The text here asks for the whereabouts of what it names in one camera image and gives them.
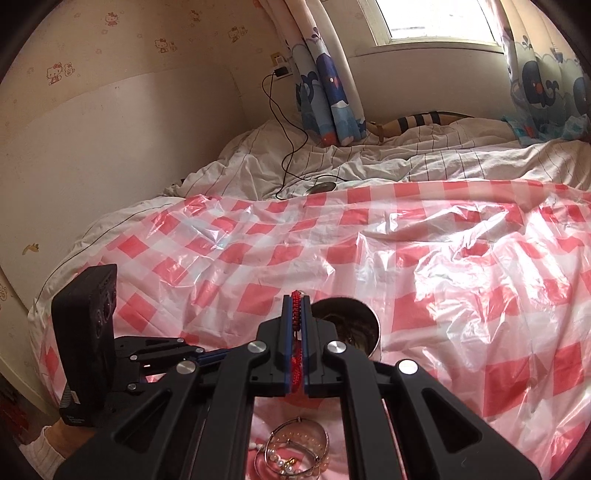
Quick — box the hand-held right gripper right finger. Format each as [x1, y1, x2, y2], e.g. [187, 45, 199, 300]
[302, 295, 541, 480]

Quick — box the wide whale print curtain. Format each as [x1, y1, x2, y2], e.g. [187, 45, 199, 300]
[496, 0, 591, 144]

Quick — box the narrow whale print curtain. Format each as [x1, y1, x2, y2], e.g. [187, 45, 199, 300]
[263, 0, 370, 148]

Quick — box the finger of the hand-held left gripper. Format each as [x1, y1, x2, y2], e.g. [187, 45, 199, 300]
[129, 336, 234, 370]
[124, 369, 181, 407]

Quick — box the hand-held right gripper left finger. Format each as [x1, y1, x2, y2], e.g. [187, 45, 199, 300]
[53, 295, 301, 480]

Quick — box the red woven cord bracelet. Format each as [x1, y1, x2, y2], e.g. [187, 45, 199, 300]
[288, 290, 308, 398]

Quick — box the window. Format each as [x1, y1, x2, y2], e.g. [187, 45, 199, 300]
[369, 0, 504, 51]

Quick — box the wall socket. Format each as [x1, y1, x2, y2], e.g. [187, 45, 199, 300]
[270, 52, 295, 80]

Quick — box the blue patterned cloth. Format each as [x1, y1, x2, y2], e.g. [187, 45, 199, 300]
[503, 114, 591, 148]

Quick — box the person's left forearm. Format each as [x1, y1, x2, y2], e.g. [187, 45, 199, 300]
[21, 415, 100, 480]

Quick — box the white striped duvet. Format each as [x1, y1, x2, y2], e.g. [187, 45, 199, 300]
[28, 115, 591, 296]

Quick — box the black charging cable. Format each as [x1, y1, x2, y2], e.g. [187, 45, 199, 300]
[262, 71, 352, 199]

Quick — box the round metal tin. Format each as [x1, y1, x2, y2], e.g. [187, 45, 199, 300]
[313, 298, 382, 365]

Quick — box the pile of bracelets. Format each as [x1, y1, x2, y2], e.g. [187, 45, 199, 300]
[249, 416, 331, 480]

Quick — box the striped pillow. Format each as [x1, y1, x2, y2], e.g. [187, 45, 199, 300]
[367, 110, 476, 141]

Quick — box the red checked plastic sheet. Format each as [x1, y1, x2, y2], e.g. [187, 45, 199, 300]
[28, 178, 591, 480]

